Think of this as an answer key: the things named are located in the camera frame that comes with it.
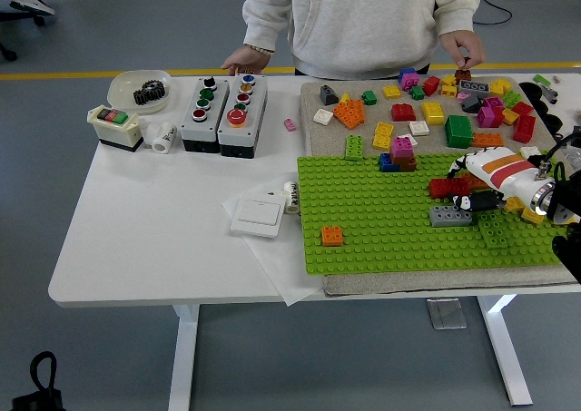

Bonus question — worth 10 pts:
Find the red long brick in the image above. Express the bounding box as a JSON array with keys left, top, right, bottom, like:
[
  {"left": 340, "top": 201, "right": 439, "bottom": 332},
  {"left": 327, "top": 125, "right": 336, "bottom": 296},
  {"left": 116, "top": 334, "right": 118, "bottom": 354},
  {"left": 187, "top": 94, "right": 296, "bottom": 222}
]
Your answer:
[{"left": 428, "top": 177, "right": 473, "bottom": 200}]

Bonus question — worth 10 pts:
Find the white wall switch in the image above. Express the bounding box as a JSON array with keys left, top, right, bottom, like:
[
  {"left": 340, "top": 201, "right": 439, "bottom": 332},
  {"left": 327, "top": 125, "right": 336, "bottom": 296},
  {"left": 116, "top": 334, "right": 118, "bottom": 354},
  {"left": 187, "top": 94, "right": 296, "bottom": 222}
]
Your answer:
[{"left": 230, "top": 191, "right": 285, "bottom": 240}]

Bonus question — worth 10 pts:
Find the large yellow brick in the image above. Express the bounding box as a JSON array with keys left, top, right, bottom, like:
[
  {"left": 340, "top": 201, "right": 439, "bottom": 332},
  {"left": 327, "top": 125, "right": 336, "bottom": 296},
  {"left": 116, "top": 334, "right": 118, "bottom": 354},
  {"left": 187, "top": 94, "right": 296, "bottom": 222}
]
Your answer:
[{"left": 419, "top": 101, "right": 445, "bottom": 126}]

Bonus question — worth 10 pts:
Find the person's right hand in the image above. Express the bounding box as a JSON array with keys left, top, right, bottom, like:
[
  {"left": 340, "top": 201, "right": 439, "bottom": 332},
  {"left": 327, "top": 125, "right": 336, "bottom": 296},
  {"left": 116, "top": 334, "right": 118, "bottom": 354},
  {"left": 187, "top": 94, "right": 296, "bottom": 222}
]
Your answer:
[{"left": 221, "top": 45, "right": 273, "bottom": 76}]

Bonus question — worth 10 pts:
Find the orange square brick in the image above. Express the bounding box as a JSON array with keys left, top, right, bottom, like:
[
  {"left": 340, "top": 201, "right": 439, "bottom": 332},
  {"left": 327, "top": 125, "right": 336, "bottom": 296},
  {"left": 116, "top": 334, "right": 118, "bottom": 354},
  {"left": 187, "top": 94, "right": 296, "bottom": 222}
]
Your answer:
[{"left": 320, "top": 225, "right": 345, "bottom": 248}]

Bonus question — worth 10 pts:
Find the grey-brown mat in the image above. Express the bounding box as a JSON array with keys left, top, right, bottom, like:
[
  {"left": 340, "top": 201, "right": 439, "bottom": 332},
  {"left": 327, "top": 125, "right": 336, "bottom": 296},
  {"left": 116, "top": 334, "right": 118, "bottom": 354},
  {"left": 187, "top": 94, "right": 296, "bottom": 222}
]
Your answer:
[{"left": 299, "top": 77, "right": 581, "bottom": 297}]

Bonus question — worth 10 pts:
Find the grey emergency-stop control box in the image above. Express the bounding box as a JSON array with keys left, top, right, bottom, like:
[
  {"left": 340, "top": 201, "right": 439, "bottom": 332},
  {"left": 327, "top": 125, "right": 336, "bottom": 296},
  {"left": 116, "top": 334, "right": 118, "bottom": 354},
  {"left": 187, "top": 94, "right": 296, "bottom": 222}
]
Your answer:
[{"left": 217, "top": 73, "right": 269, "bottom": 160}]

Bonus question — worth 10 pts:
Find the yellow long brick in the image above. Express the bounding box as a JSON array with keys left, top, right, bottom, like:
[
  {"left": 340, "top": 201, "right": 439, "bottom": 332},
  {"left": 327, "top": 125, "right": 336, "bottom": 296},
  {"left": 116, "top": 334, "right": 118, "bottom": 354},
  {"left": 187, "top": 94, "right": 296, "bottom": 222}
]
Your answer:
[{"left": 371, "top": 122, "right": 395, "bottom": 152}]

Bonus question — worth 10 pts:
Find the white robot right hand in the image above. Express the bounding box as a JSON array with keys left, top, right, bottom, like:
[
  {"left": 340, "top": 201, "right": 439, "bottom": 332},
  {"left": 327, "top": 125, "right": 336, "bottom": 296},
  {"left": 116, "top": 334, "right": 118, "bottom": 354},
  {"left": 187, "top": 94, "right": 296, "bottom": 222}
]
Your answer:
[{"left": 446, "top": 145, "right": 550, "bottom": 213}]

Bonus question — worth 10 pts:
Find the red square brick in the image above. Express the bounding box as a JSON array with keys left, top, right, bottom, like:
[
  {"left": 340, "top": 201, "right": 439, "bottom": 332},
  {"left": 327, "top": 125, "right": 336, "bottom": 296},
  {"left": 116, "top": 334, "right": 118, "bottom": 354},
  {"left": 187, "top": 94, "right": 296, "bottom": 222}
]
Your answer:
[{"left": 391, "top": 103, "right": 418, "bottom": 122}]

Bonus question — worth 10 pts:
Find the green studded baseplate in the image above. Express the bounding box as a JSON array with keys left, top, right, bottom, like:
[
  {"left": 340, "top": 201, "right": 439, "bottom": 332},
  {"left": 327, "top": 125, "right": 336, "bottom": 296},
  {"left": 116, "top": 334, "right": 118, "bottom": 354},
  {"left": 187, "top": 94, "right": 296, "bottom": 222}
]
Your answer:
[{"left": 295, "top": 151, "right": 574, "bottom": 277}]

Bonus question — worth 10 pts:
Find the dark grey long brick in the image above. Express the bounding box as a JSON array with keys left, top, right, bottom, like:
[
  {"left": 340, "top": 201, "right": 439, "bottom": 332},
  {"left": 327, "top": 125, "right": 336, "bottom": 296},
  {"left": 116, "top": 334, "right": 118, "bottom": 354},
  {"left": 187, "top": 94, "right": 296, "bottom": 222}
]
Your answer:
[{"left": 458, "top": 79, "right": 491, "bottom": 95}]

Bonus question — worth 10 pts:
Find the large white labelled tube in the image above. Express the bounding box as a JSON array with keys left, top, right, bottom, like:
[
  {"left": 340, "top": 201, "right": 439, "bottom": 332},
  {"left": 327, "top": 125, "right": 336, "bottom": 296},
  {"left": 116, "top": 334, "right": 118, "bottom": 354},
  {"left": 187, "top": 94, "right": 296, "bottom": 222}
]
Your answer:
[{"left": 152, "top": 123, "right": 179, "bottom": 154}]

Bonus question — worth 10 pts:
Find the black white sneaker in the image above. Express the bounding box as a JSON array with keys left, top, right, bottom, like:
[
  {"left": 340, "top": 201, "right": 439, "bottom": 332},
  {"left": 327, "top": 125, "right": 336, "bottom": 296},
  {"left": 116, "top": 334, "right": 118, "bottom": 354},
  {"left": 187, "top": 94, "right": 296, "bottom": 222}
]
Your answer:
[{"left": 9, "top": 0, "right": 55, "bottom": 16}]

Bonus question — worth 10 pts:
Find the clear floor plate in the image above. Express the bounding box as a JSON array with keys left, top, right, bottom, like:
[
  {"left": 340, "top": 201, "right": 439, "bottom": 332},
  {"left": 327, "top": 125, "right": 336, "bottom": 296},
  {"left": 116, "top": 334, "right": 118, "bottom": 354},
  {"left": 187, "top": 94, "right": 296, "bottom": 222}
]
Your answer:
[{"left": 425, "top": 297, "right": 468, "bottom": 331}]

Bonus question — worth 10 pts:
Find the lime green long plate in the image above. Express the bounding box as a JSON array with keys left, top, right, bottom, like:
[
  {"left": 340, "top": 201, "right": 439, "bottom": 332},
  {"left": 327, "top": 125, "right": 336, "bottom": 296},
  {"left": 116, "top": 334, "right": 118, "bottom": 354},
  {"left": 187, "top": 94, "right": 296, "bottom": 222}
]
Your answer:
[{"left": 476, "top": 210, "right": 512, "bottom": 250}]

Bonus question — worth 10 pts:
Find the person's left hand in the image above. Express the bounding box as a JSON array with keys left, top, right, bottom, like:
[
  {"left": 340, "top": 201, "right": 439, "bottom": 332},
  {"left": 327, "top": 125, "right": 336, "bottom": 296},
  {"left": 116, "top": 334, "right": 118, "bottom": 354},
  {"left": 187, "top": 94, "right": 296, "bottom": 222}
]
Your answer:
[{"left": 438, "top": 30, "right": 487, "bottom": 70}]

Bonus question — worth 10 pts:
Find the beige red-green switch box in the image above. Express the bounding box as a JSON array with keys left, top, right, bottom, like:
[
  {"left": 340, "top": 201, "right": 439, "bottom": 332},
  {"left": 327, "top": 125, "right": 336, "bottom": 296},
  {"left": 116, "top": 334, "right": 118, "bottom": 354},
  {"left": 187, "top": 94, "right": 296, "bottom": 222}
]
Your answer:
[{"left": 86, "top": 104, "right": 144, "bottom": 154}]

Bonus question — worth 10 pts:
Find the large magenta brick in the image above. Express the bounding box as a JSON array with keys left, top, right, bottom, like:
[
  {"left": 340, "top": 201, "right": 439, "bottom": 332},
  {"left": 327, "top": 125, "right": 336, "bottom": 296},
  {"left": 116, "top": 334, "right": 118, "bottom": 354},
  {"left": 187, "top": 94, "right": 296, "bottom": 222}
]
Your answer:
[{"left": 476, "top": 106, "right": 503, "bottom": 129}]

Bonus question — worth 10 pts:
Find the grey four-button control box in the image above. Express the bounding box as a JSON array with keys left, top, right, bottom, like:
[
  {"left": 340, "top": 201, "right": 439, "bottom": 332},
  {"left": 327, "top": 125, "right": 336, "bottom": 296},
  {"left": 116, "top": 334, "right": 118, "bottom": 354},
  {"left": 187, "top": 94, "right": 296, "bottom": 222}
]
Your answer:
[{"left": 180, "top": 77, "right": 231, "bottom": 153}]

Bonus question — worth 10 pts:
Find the small white labelled tube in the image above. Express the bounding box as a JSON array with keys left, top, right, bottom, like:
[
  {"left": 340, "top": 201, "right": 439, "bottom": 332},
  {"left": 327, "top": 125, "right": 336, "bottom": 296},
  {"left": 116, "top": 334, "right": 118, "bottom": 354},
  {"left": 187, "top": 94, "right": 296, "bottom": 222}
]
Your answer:
[{"left": 283, "top": 181, "right": 300, "bottom": 216}]

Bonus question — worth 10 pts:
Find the black floor cable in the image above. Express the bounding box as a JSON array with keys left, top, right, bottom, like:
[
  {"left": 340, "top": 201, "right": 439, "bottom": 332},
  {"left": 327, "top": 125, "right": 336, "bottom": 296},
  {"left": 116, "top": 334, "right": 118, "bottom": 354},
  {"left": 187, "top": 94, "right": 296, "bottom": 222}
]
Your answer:
[{"left": 471, "top": 0, "right": 581, "bottom": 25}]

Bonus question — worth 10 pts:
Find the orange wedge brick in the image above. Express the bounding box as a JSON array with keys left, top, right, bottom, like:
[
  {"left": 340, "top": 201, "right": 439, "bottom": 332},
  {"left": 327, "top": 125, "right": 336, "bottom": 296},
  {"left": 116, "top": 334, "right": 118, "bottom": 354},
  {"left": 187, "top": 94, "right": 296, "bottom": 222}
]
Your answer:
[{"left": 332, "top": 98, "right": 368, "bottom": 129}]

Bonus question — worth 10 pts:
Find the white plastic bowl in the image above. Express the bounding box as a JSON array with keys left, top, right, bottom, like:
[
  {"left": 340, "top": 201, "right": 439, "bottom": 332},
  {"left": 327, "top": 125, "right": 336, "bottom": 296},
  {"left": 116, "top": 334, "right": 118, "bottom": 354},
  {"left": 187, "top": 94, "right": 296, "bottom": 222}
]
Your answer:
[{"left": 107, "top": 69, "right": 174, "bottom": 115}]

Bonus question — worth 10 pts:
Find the large dark green brick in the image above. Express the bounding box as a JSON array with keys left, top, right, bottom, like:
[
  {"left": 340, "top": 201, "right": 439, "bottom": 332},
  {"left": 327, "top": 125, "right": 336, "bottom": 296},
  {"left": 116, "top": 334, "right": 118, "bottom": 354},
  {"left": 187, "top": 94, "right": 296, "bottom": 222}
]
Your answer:
[{"left": 443, "top": 114, "right": 474, "bottom": 149}]

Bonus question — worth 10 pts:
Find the clear plastic bag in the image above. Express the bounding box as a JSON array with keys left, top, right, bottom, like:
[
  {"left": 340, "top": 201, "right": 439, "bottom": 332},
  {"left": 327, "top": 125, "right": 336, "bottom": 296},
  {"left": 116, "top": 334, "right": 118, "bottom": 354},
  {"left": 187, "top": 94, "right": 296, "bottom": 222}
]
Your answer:
[{"left": 560, "top": 147, "right": 581, "bottom": 171}]

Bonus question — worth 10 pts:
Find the white pipe fitting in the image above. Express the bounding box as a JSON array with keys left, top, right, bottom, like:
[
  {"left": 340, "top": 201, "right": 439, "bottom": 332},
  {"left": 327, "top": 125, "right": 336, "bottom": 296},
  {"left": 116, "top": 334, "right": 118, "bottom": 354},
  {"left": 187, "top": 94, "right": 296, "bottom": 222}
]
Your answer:
[{"left": 139, "top": 121, "right": 160, "bottom": 150}]

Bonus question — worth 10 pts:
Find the person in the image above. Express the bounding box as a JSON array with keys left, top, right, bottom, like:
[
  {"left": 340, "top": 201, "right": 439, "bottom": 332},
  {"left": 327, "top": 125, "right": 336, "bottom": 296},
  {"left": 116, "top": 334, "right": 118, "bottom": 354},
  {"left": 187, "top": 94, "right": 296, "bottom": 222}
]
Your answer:
[{"left": 221, "top": 0, "right": 489, "bottom": 80}]

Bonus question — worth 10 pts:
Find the white paper sheet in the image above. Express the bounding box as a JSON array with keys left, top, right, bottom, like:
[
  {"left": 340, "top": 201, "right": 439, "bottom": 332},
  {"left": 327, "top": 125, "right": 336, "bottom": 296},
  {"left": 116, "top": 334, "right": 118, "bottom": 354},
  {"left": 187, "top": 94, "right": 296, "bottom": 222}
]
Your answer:
[{"left": 221, "top": 179, "right": 328, "bottom": 308}]

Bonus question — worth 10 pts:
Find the tall red brick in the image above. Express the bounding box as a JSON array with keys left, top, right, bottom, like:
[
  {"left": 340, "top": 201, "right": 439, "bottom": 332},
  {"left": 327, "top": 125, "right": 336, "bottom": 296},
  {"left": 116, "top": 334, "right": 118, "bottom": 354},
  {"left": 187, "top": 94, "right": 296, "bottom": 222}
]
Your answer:
[{"left": 512, "top": 114, "right": 537, "bottom": 143}]

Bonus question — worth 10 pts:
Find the white table leg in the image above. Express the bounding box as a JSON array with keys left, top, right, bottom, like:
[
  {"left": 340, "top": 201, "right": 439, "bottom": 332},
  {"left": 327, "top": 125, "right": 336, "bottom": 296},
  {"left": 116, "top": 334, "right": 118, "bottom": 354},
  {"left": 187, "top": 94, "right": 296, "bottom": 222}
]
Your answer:
[
  {"left": 476, "top": 294, "right": 535, "bottom": 407},
  {"left": 168, "top": 304, "right": 201, "bottom": 411}
]

